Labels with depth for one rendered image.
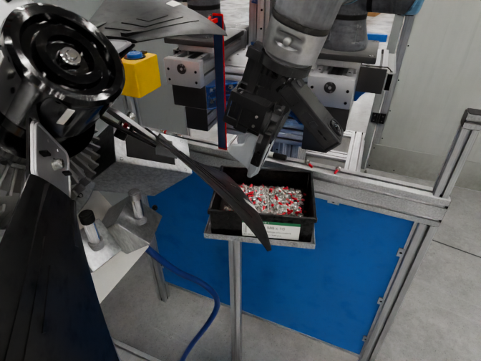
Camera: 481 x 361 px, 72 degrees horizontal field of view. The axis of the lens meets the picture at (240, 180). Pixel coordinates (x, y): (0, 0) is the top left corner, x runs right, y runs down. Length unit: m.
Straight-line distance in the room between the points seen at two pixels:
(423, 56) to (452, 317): 1.35
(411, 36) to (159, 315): 1.91
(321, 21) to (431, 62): 1.82
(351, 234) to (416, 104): 1.46
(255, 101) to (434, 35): 1.78
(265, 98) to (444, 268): 1.62
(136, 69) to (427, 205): 0.76
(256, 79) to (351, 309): 0.88
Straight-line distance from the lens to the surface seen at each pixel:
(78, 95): 0.37
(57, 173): 0.41
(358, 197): 0.86
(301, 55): 0.44
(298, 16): 0.43
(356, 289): 1.11
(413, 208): 0.86
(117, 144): 0.56
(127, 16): 0.61
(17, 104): 0.40
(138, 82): 0.92
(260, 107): 0.47
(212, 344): 1.50
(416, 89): 2.27
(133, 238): 0.59
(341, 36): 1.15
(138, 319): 1.61
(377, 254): 0.99
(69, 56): 0.40
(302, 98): 0.46
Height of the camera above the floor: 1.32
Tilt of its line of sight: 36 degrees down
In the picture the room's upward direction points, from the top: straight up
